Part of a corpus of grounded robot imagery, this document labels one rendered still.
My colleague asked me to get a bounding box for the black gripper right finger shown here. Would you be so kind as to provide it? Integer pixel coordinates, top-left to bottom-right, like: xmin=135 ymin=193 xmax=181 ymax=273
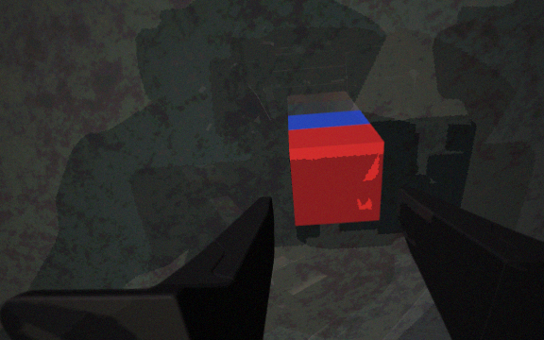
xmin=397 ymin=187 xmax=544 ymax=340

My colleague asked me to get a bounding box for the red block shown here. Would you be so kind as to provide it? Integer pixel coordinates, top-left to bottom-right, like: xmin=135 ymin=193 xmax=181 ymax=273
xmin=288 ymin=124 xmax=384 ymax=226

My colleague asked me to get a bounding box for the blue toy brick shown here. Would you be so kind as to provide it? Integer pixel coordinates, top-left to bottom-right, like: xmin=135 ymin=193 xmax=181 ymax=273
xmin=288 ymin=110 xmax=370 ymax=130

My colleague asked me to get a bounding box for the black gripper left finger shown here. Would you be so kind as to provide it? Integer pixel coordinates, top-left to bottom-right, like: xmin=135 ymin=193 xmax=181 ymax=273
xmin=0 ymin=196 xmax=274 ymax=340

